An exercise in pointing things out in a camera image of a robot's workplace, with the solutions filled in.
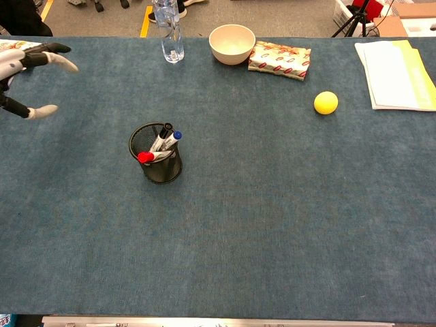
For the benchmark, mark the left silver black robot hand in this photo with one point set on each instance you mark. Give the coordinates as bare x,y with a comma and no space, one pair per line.
12,64

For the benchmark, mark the black-capped white marker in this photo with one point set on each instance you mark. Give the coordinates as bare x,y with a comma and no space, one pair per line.
160,139

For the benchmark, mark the blue-capped white marker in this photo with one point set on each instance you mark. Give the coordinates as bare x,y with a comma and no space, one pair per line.
176,135

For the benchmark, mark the black mesh pen holder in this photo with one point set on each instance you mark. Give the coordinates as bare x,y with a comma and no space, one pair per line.
163,172

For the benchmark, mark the white yellow chips bag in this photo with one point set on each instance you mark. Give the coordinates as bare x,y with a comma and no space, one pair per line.
13,44

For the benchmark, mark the person in black trousers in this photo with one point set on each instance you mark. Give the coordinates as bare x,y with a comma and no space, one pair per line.
20,17

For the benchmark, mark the clear plastic water bottle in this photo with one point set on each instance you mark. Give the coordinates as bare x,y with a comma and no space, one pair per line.
170,34

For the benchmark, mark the red-capped white marker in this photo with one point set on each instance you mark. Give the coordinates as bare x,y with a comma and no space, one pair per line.
145,157

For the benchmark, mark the beige bowl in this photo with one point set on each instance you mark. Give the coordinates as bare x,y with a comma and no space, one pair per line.
231,51

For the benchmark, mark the blue printed packet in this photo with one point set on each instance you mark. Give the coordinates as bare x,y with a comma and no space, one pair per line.
7,321

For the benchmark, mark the red-printed cream snack packet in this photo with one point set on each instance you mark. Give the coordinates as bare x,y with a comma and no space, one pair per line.
279,61

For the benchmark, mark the blue table mat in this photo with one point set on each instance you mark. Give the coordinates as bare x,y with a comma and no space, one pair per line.
238,221

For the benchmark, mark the yellow ball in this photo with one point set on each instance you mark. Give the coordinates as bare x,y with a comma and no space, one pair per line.
326,103

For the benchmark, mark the white plastic crate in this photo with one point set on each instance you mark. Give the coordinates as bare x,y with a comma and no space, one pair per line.
342,15

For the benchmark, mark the black tripod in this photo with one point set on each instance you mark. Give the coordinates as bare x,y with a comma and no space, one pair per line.
356,18

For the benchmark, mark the white paper stack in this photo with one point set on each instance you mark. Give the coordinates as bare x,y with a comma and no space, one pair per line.
385,75

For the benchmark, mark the brown cardboard box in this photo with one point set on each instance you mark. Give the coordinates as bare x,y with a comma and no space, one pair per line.
388,25

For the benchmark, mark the light green booklet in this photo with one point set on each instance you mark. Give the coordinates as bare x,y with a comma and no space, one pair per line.
424,78

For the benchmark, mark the aluminium table edge rail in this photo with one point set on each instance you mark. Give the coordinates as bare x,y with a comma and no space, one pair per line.
204,322

